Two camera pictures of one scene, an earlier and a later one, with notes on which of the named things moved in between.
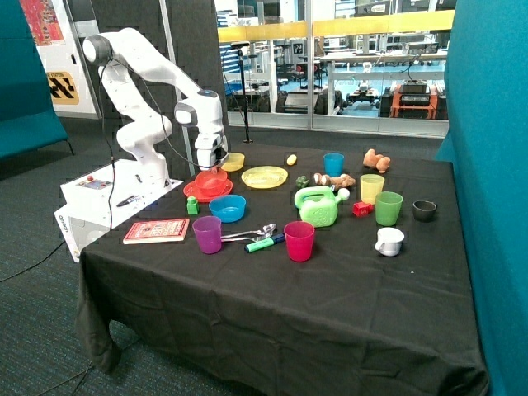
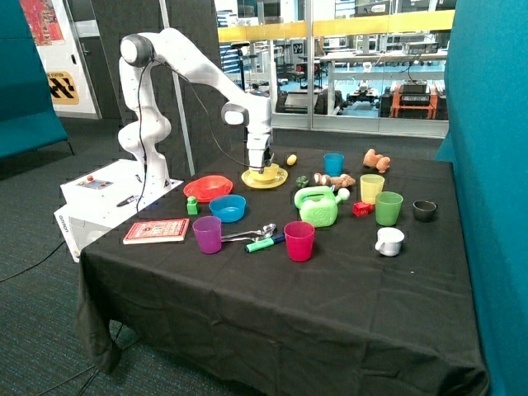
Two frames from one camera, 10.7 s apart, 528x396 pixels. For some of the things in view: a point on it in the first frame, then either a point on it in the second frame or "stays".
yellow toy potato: x=291 y=159 stays
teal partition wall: x=487 y=114 stays
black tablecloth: x=313 y=269 stays
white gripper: x=211 y=144 to x=256 y=144
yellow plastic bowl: x=234 y=162 to x=270 y=172
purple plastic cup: x=208 y=230 stays
